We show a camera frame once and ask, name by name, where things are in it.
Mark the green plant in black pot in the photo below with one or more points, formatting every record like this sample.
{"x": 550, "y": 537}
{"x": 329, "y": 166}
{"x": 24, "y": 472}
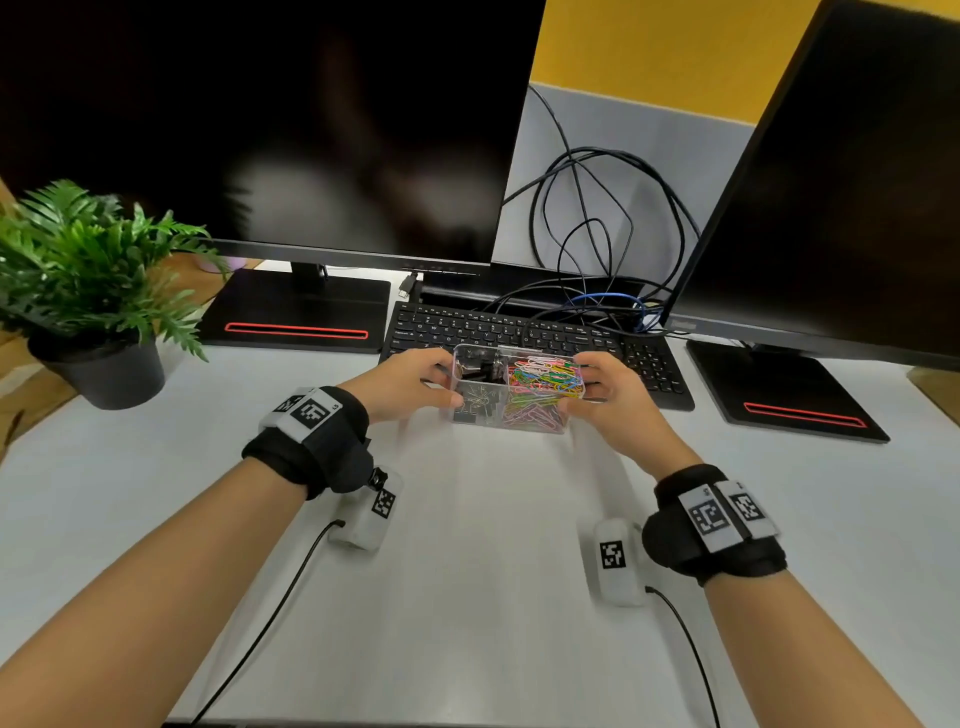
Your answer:
{"x": 105, "y": 375}

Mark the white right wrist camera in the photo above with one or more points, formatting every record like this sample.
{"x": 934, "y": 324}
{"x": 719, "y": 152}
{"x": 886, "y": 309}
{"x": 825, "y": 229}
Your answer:
{"x": 619, "y": 589}

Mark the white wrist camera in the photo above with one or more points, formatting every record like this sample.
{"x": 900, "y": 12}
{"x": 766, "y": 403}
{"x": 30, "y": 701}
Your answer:
{"x": 619, "y": 589}
{"x": 360, "y": 536}

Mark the black usb plug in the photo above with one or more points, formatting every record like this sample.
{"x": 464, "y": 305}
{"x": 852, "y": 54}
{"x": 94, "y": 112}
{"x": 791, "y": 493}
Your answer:
{"x": 407, "y": 283}

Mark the person's right forearm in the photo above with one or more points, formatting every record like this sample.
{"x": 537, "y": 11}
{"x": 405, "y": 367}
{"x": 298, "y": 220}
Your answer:
{"x": 810, "y": 660}

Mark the person's left hand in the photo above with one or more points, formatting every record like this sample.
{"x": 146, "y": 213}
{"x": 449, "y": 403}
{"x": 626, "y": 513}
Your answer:
{"x": 397, "y": 390}

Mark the grey desk partition panel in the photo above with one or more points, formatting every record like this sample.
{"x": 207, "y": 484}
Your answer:
{"x": 525, "y": 240}

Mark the clear plastic divided box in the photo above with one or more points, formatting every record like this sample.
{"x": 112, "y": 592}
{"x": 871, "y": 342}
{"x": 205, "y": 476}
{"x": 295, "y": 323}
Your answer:
{"x": 510, "y": 352}

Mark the black monitor stand red stripe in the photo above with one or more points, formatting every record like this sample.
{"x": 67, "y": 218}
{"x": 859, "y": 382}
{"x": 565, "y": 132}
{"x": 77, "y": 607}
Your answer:
{"x": 780, "y": 382}
{"x": 300, "y": 300}

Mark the person's right hand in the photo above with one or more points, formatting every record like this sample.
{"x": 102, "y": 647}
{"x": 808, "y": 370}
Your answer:
{"x": 630, "y": 412}

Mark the heap of sorted paper clips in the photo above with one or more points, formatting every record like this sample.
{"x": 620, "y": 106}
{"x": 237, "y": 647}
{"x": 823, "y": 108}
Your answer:
{"x": 544, "y": 397}

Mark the black keyboard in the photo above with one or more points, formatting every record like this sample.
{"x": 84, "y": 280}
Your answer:
{"x": 480, "y": 326}

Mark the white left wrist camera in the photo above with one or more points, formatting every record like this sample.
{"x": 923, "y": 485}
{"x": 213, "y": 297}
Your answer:
{"x": 360, "y": 536}

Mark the person's left forearm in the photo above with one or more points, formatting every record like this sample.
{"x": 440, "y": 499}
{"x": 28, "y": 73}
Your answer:
{"x": 112, "y": 622}

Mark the brown cardboard box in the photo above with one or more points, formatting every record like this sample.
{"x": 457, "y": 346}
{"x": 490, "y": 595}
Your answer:
{"x": 941, "y": 390}
{"x": 22, "y": 390}

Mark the lilac cup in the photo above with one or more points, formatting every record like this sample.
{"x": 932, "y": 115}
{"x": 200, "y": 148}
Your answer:
{"x": 229, "y": 262}

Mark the black computer monitor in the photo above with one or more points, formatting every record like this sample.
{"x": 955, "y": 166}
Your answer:
{"x": 262, "y": 112}
{"x": 847, "y": 202}

